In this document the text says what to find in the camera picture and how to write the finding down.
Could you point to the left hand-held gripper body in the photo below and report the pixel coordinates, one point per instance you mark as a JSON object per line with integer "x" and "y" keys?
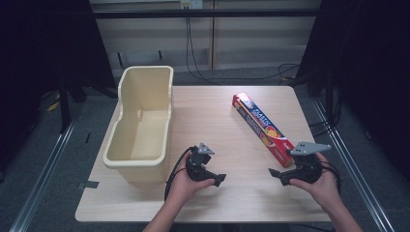
{"x": 197, "y": 162}

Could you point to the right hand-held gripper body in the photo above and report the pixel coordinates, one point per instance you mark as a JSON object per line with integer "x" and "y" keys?
{"x": 306, "y": 164}

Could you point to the person's left hand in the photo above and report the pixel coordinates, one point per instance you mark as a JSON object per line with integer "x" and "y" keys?
{"x": 182, "y": 187}

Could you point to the person's right hand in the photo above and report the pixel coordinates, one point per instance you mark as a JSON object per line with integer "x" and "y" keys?
{"x": 322, "y": 190}

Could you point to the red and blue wrap box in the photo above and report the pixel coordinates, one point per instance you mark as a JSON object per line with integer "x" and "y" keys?
{"x": 261, "y": 127}

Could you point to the cream plastic bin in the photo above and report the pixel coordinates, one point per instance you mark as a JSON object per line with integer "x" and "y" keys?
{"x": 141, "y": 135}

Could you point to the grey tape strip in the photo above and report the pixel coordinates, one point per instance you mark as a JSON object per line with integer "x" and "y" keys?
{"x": 87, "y": 184}

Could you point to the black stand leg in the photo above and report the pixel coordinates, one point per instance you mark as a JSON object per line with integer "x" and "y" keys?
{"x": 64, "y": 106}

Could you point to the metal floor rail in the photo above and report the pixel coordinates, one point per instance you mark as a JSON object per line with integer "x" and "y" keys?
{"x": 42, "y": 174}
{"x": 351, "y": 161}

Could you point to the black horizontal frame bar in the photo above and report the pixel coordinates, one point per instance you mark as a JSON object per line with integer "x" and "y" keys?
{"x": 206, "y": 13}

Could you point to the white wall power outlet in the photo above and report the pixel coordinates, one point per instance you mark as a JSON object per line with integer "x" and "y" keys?
{"x": 190, "y": 4}

